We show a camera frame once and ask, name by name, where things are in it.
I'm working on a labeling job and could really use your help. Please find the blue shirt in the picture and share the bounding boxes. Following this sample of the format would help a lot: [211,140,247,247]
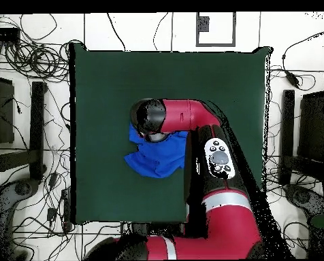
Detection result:
[123,122,190,179]

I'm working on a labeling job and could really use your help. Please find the black flat device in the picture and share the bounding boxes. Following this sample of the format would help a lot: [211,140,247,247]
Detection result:
[0,27,21,43]

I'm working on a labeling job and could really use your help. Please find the dark green tablecloth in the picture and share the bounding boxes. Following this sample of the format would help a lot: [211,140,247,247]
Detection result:
[69,42,273,225]

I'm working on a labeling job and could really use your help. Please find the black power strip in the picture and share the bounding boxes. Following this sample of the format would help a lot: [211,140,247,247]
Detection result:
[60,187,74,232]

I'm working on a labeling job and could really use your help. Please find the black power adapter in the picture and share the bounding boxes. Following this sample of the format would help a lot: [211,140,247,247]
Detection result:
[285,69,301,89]

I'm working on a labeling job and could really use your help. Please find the grey caster stand base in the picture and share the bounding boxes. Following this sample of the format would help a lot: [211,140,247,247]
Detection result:
[282,183,324,218]
[0,177,42,260]

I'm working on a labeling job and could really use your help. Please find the black box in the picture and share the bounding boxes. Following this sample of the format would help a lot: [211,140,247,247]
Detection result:
[0,75,15,145]
[297,90,324,164]

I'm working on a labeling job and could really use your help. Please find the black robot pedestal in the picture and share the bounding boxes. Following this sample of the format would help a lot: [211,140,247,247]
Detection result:
[131,222,185,237]

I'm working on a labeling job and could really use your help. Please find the grey square frame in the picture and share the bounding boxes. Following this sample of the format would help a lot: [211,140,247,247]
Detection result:
[195,12,237,48]

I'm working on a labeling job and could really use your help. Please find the black stand frame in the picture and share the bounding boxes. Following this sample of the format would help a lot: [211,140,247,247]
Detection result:
[0,81,48,181]
[279,89,324,186]

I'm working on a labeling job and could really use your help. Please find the coiled black cables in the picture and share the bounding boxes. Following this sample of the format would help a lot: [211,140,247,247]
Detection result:
[3,39,71,83]

